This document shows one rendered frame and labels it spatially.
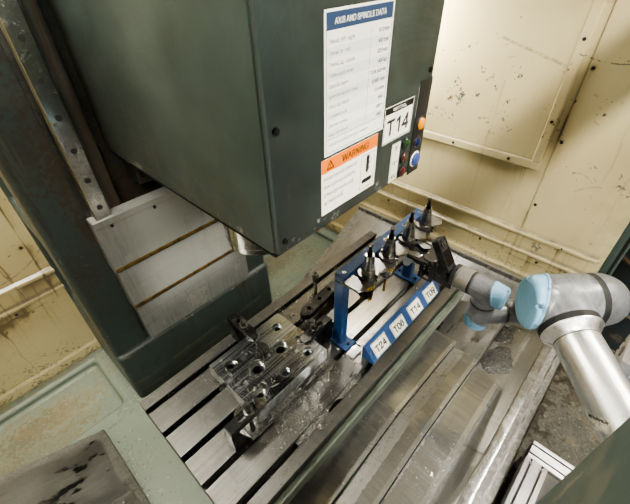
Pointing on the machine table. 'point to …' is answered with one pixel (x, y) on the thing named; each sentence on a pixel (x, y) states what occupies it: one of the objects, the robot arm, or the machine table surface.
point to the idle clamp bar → (317, 302)
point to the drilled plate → (268, 341)
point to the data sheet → (355, 71)
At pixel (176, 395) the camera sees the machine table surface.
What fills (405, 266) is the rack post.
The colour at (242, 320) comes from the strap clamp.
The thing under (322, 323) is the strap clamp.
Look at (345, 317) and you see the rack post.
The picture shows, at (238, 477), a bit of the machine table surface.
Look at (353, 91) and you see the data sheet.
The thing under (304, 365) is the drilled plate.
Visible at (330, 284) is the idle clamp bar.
